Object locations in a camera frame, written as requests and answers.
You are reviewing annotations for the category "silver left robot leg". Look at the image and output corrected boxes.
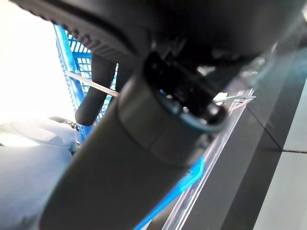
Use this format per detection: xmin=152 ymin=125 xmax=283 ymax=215
xmin=0 ymin=116 xmax=81 ymax=230

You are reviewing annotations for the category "blue plastic shopping basket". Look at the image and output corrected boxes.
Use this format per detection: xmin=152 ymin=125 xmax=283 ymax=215
xmin=53 ymin=23 xmax=257 ymax=230

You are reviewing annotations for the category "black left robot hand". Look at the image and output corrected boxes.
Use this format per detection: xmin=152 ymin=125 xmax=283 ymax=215
xmin=9 ymin=0 xmax=307 ymax=230

